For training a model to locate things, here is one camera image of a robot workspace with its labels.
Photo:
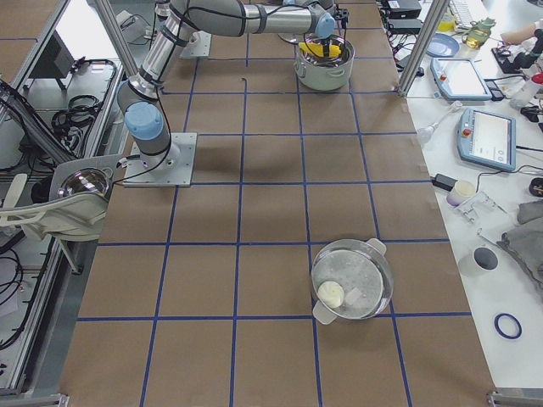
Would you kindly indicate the clear plastic bracket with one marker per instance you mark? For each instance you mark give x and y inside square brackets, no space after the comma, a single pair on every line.
[477,207]

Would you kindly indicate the green glass teapot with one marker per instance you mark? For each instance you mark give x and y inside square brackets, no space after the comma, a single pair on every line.
[479,33]

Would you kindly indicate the white cup dark inside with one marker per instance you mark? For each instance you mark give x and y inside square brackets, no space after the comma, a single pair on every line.
[478,261]

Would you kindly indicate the aluminium frame post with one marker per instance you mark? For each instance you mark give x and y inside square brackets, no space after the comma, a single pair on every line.
[430,24]

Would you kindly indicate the black power adapter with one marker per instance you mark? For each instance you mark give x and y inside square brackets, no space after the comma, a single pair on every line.
[443,182]

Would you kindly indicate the white keyboard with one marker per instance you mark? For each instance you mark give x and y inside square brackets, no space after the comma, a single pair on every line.
[460,11]

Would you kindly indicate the near teach pendant tablet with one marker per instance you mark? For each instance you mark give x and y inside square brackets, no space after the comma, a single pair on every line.
[487,139]

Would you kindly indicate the teach pendant tablet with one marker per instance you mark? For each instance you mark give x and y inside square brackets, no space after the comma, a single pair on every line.
[487,139]
[459,79]

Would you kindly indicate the far teach pendant tablet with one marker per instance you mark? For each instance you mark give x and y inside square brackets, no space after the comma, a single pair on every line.
[459,79]

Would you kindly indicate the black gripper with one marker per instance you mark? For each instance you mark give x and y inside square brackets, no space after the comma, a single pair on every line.
[326,46]

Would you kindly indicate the black monitor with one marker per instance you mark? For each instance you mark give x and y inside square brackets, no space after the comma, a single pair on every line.
[54,63]

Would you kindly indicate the white bun in pot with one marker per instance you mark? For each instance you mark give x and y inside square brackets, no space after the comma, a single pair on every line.
[331,294]

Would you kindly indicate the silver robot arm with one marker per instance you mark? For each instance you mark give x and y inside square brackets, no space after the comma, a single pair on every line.
[138,97]
[328,5]

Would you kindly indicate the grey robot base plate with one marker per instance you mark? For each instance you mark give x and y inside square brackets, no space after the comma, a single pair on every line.
[166,170]

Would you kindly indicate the shiny steel bowl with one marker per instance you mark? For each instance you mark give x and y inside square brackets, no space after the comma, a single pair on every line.
[85,180]

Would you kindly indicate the white squeeze bottle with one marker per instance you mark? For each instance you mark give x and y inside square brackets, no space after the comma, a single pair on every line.
[527,91]

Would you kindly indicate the white purple jar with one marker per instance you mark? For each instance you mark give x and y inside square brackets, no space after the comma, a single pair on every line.
[461,191]

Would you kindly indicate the blue plate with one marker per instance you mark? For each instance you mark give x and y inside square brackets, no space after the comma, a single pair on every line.
[442,46]

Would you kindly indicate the grey cloth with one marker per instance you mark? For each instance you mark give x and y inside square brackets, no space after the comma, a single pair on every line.
[524,242]

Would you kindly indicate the yellow toy corn cob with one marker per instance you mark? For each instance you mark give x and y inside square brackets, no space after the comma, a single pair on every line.
[316,49]

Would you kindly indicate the steel pot with white handles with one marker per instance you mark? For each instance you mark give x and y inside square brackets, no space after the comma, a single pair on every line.
[362,271]

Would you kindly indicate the pale green cooking pot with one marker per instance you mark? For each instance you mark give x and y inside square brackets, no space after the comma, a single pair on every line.
[325,74]

